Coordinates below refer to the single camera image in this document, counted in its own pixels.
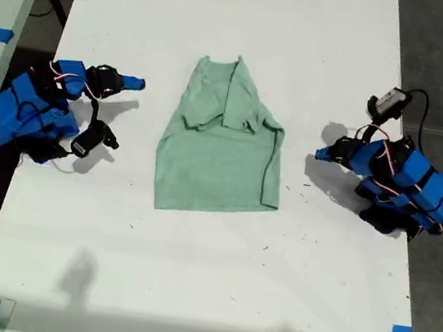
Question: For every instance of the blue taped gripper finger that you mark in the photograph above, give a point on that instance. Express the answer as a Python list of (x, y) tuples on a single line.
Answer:
[(134, 80), (338, 144), (326, 154), (131, 87)]

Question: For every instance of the pale green T-shirt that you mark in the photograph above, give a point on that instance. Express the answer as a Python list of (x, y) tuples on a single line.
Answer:
[(213, 165)]

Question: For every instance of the blue and black arm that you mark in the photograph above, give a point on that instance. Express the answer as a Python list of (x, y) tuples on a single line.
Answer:
[(421, 186), (16, 114)]

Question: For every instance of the short black camera stalk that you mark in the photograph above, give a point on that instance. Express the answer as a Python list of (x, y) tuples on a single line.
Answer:
[(94, 111), (377, 128)]

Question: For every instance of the black camera box white label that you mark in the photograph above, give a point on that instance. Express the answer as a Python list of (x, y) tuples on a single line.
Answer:
[(89, 140)]

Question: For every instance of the black camera box grey face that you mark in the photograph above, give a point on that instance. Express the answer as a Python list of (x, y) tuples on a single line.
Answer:
[(391, 102)]

